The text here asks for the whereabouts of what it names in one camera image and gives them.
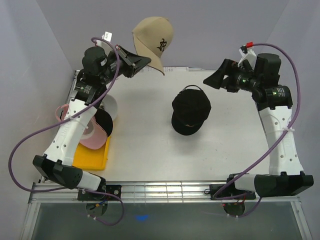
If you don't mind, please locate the aluminium table frame rail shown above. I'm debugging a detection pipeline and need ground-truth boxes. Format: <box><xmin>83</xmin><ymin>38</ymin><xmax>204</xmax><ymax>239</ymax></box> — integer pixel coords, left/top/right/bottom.
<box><xmin>28</xmin><ymin>181</ymin><xmax>301</xmax><ymax>205</ymax></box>

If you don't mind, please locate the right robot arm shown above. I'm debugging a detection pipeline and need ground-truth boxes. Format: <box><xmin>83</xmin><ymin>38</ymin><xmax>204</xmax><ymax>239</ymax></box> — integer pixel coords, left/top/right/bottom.
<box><xmin>203</xmin><ymin>53</ymin><xmax>314</xmax><ymax>199</ymax></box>

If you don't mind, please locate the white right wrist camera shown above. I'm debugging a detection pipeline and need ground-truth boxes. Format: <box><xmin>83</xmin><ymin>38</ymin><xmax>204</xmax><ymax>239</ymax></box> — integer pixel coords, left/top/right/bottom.
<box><xmin>238</xmin><ymin>41</ymin><xmax>257</xmax><ymax>67</ymax></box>

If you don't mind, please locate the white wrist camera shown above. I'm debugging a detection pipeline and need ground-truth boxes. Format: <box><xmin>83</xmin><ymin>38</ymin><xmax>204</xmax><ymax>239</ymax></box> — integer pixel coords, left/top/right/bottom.
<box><xmin>95</xmin><ymin>31</ymin><xmax>113</xmax><ymax>47</ymax></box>
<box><xmin>238</xmin><ymin>41</ymin><xmax>257</xmax><ymax>67</ymax></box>

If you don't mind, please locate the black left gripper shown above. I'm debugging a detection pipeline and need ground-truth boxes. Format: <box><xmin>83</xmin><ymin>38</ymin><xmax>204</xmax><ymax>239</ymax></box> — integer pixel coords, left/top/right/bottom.
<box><xmin>99</xmin><ymin>45</ymin><xmax>151</xmax><ymax>85</ymax></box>

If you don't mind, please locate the beige cap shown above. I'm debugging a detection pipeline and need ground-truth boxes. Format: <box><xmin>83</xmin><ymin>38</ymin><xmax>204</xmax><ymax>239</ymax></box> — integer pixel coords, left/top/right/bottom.
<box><xmin>132</xmin><ymin>16</ymin><xmax>174</xmax><ymax>74</ymax></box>

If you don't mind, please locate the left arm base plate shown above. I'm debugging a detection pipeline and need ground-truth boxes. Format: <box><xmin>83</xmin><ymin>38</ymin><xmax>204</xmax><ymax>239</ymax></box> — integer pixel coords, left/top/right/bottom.
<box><xmin>77</xmin><ymin>184</ymin><xmax>122</xmax><ymax>201</ymax></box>

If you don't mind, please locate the black cap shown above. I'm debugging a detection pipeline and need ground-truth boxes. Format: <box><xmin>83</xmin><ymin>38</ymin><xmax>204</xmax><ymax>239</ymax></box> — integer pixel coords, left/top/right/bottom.
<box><xmin>171</xmin><ymin>84</ymin><xmax>212</xmax><ymax>136</ymax></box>
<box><xmin>94</xmin><ymin>108</ymin><xmax>114</xmax><ymax>137</ymax></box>

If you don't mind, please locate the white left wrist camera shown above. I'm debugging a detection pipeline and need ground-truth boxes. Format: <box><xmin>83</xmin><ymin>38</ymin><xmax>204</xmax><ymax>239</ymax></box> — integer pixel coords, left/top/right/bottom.
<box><xmin>95</xmin><ymin>31</ymin><xmax>113</xmax><ymax>47</ymax></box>

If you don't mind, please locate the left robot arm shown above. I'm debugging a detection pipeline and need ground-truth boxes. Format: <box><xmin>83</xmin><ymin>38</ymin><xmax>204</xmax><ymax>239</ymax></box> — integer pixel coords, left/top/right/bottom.
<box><xmin>32</xmin><ymin>45</ymin><xmax>151</xmax><ymax>200</ymax></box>

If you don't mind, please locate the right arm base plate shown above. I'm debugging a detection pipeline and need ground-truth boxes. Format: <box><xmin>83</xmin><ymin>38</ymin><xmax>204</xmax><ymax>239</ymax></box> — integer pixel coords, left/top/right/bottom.
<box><xmin>204</xmin><ymin>184</ymin><xmax>256</xmax><ymax>200</ymax></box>

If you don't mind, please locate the paper sheet at back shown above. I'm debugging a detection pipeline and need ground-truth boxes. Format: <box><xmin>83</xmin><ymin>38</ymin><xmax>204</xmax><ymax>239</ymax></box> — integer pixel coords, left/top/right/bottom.
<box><xmin>140</xmin><ymin>66</ymin><xmax>189</xmax><ymax>73</ymax></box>

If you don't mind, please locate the pink cap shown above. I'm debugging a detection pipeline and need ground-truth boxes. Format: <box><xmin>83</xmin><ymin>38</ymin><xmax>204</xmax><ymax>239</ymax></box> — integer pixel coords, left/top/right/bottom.
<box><xmin>54</xmin><ymin>104</ymin><xmax>112</xmax><ymax>151</ymax></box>

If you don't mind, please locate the white cap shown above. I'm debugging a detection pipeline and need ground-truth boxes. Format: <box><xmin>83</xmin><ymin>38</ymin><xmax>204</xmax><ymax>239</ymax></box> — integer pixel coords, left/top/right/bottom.
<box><xmin>100</xmin><ymin>94</ymin><xmax>118</xmax><ymax>121</ymax></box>

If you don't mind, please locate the yellow tray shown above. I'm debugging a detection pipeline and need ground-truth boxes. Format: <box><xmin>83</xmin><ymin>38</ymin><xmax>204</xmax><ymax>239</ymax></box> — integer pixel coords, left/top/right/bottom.
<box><xmin>72</xmin><ymin>137</ymin><xmax>111</xmax><ymax>171</ymax></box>

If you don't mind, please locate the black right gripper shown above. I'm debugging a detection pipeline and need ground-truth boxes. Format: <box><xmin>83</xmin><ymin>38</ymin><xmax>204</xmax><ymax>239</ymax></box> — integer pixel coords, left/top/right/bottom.
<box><xmin>201</xmin><ymin>58</ymin><xmax>260</xmax><ymax>93</ymax></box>

